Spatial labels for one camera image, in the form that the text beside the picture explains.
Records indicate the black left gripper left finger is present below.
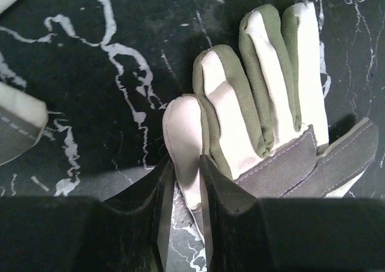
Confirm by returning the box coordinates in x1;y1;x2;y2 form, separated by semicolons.
1;156;174;271

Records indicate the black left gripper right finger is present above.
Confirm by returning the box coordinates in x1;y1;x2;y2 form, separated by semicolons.
199;155;384;271

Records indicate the white grey glove back left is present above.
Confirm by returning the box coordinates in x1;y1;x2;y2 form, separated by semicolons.
1;0;48;165

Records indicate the white grey work glove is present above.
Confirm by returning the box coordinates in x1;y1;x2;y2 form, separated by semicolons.
162;1;380;215

